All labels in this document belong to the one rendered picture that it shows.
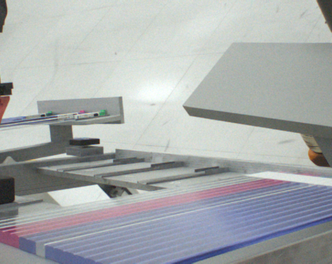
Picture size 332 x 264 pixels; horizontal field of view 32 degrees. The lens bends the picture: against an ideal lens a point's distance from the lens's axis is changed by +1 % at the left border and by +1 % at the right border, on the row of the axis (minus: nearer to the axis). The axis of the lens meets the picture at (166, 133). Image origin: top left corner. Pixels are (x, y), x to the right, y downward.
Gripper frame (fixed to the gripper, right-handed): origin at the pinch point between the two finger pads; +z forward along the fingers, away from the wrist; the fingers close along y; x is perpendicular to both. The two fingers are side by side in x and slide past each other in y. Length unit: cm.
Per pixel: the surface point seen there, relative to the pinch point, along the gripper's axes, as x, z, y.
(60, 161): 6.2, 6.9, 14.1
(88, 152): 12.9, 6.2, 14.2
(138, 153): 19.6, 7.2, 21.9
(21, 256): -33, 5, 64
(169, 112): 130, 11, -76
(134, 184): 0.0, 7.9, 42.0
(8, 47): 187, -36, -306
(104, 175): 0.7, 7.2, 34.1
